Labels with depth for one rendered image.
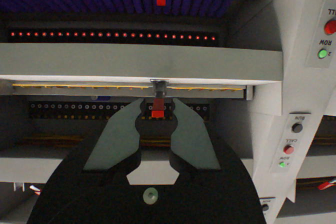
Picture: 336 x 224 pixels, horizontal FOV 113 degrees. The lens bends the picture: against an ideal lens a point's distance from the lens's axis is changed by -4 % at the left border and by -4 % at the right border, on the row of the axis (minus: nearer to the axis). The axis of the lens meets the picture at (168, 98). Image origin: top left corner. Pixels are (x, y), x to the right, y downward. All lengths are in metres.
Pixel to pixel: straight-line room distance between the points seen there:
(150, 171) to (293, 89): 0.27
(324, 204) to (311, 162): 0.32
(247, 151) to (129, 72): 0.27
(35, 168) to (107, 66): 0.24
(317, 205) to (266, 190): 0.33
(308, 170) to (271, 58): 0.26
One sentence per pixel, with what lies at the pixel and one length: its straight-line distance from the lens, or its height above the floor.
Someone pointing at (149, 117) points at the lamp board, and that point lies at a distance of 0.36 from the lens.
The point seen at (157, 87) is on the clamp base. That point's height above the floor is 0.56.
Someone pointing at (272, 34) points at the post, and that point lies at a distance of 0.27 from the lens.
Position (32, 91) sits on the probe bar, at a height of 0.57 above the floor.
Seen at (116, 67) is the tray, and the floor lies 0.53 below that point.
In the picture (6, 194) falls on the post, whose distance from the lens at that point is 0.61.
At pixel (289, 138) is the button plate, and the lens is 0.29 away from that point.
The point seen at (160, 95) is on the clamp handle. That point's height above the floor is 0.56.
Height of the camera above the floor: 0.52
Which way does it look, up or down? 16 degrees up
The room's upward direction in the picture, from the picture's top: 178 degrees counter-clockwise
